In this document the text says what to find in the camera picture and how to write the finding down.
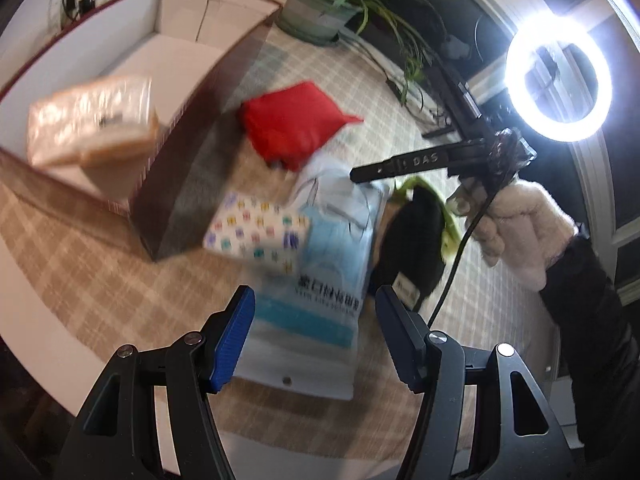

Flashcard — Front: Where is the person's right hand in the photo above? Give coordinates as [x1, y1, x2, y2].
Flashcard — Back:
[446, 180, 581, 293]

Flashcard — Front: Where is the beige plaid tablecloth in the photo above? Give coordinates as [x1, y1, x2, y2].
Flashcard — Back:
[0, 25, 566, 461]

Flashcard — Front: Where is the white ring light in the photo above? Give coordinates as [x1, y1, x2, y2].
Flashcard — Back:
[505, 12, 612, 143]

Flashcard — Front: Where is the red cloth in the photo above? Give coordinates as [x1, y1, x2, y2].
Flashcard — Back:
[239, 81, 365, 173]

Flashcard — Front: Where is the beige plastic-wrapped packet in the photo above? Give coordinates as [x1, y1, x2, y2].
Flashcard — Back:
[26, 75, 161, 168]

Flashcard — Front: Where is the dark red cardboard box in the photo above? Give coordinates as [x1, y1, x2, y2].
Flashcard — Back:
[0, 0, 283, 263]

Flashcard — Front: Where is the black ring light stand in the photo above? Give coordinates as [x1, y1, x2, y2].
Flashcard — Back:
[385, 52, 496, 141]

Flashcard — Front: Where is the bag of blue face masks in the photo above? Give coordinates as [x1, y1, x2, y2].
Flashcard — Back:
[235, 155, 391, 401]

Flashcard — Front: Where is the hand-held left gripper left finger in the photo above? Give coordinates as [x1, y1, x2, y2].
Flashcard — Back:
[60, 285, 257, 480]

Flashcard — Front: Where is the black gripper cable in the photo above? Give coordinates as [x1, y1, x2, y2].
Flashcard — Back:
[425, 180, 501, 328]

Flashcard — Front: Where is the grey plant pot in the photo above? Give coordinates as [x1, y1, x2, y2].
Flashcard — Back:
[276, 0, 363, 46]

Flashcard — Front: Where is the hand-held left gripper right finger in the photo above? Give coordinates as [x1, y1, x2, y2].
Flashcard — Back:
[375, 285, 576, 480]

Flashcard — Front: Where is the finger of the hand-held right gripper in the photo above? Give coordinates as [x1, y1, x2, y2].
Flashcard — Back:
[350, 139, 496, 184]

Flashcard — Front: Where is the patterned tissue pack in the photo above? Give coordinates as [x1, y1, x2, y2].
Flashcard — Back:
[202, 192, 313, 276]

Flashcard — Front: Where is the black knit glove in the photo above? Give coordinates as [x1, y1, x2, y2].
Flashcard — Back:
[370, 187, 448, 311]

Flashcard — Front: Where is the light green cloth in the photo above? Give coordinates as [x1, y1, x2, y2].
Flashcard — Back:
[392, 176, 468, 261]

